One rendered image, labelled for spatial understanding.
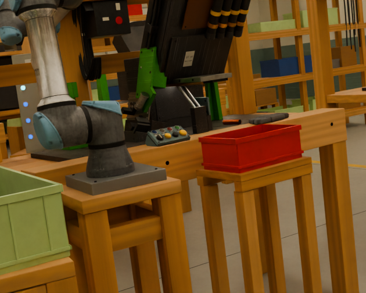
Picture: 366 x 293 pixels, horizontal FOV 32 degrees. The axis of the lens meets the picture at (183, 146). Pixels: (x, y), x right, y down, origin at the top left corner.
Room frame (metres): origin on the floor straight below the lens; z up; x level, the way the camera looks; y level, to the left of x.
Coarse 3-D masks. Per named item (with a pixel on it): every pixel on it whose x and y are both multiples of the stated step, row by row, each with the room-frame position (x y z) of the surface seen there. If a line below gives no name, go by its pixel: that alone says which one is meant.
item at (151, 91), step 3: (150, 90) 2.59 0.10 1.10; (153, 90) 2.59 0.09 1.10; (150, 93) 2.58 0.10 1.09; (153, 93) 2.57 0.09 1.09; (150, 96) 2.58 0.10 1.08; (153, 96) 2.58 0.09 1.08; (147, 99) 2.60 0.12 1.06; (150, 99) 2.58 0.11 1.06; (147, 102) 2.59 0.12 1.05; (150, 102) 2.59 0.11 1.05; (147, 105) 2.60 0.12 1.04; (144, 108) 2.61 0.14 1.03; (147, 108) 2.61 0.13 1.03; (144, 111) 2.61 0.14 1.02; (147, 111) 2.61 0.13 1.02
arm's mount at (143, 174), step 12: (144, 168) 1.97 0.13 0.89; (156, 168) 1.92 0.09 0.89; (72, 180) 1.96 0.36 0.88; (84, 180) 1.88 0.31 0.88; (96, 180) 1.86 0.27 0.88; (108, 180) 1.83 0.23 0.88; (120, 180) 1.85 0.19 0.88; (132, 180) 1.87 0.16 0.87; (144, 180) 1.88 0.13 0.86; (156, 180) 1.90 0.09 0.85; (84, 192) 1.87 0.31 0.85; (96, 192) 1.81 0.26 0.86
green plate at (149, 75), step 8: (144, 48) 2.69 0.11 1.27; (152, 48) 2.63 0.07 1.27; (144, 56) 2.68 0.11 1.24; (152, 56) 2.62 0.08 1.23; (144, 64) 2.67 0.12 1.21; (152, 64) 2.61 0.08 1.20; (144, 72) 2.66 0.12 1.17; (152, 72) 2.61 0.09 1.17; (144, 80) 2.65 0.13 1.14; (152, 80) 2.60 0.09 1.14; (160, 80) 2.64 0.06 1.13; (144, 88) 2.64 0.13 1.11; (136, 96) 2.68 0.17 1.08
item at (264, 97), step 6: (258, 90) 12.50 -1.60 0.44; (264, 90) 12.57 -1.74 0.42; (270, 90) 12.66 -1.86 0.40; (258, 96) 12.46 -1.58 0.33; (264, 96) 12.56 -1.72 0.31; (270, 96) 12.65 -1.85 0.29; (276, 96) 12.75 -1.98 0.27; (258, 102) 12.45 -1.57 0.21; (264, 102) 12.55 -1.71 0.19; (270, 102) 12.64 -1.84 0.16; (276, 102) 12.72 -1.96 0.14; (264, 108) 12.98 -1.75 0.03; (228, 114) 12.91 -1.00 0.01
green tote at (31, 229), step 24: (0, 168) 1.84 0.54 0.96; (0, 192) 1.89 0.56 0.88; (24, 192) 1.38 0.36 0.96; (48, 192) 1.41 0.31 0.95; (0, 216) 1.36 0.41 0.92; (24, 216) 1.38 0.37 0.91; (48, 216) 1.41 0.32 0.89; (0, 240) 1.35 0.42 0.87; (24, 240) 1.38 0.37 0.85; (48, 240) 1.41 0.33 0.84; (0, 264) 1.35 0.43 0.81; (24, 264) 1.38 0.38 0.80
